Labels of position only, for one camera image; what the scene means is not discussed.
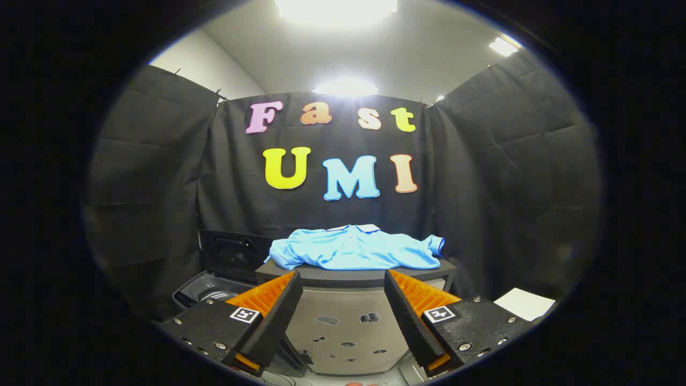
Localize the white paper sheet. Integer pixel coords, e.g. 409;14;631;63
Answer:
494;287;556;322

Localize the grey washing machine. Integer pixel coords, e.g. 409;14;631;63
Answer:
173;270;258;322

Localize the dark washing machine lid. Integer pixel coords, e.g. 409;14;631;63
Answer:
199;229;273;283

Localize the small rectangular ceiling light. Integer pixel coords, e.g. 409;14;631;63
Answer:
488;34;523;57

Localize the large ceiling light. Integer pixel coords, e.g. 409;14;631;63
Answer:
275;0;398;28

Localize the dark grey cabinet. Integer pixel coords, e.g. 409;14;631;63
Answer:
255;256;457;376

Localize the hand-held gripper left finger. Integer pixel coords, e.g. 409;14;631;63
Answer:
161;270;304;377

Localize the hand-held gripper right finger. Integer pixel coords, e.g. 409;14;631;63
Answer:
384;269;534;378

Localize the light blue polo shirt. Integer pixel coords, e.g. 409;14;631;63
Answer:
264;224;446;271

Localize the oval ceiling light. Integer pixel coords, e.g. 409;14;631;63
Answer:
313;79;379;98

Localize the black backdrop cloth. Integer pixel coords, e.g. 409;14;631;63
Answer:
86;51;601;322

